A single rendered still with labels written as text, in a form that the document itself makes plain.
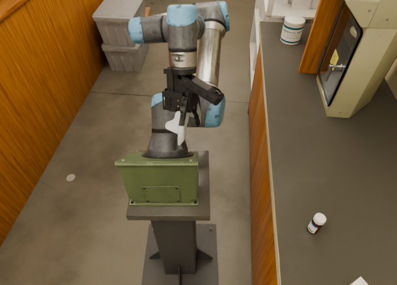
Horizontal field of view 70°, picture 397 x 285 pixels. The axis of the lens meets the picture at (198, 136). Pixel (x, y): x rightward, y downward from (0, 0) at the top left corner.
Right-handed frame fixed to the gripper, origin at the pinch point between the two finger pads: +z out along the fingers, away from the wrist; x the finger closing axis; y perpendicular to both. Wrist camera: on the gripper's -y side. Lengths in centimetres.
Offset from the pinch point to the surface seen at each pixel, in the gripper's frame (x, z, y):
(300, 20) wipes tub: -134, -29, -23
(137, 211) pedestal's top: -3.2, 36.0, 24.0
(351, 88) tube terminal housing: -72, -2, -51
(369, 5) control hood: -55, -36, -48
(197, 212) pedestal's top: -10.5, 36.3, 2.2
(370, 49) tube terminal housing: -64, -19, -53
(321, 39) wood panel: -102, -20, -36
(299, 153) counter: -51, 25, -32
